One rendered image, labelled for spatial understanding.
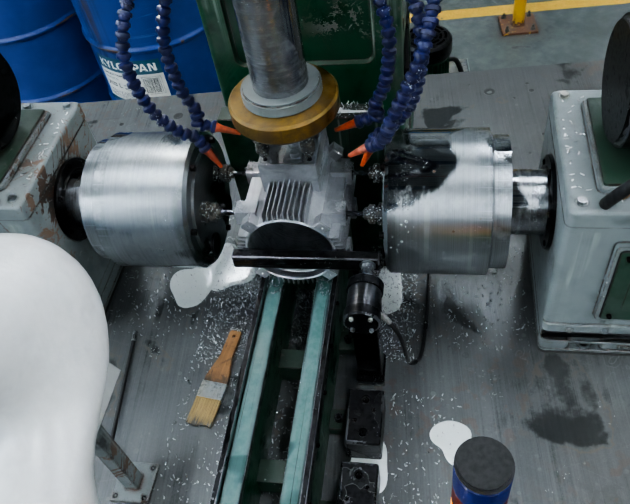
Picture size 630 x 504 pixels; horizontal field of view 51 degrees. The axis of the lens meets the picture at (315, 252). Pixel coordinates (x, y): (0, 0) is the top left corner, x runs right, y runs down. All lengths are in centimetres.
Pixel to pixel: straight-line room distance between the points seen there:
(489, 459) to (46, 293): 47
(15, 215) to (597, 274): 95
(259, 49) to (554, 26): 271
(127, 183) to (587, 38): 272
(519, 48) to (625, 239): 243
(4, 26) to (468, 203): 227
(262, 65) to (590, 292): 63
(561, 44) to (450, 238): 249
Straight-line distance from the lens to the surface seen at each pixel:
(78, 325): 45
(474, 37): 351
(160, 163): 116
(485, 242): 107
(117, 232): 119
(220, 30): 128
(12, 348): 42
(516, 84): 184
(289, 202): 110
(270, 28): 98
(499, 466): 72
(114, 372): 106
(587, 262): 110
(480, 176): 106
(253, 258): 114
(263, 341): 117
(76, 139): 136
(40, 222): 125
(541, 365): 127
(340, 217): 112
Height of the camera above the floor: 188
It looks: 49 degrees down
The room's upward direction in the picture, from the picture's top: 11 degrees counter-clockwise
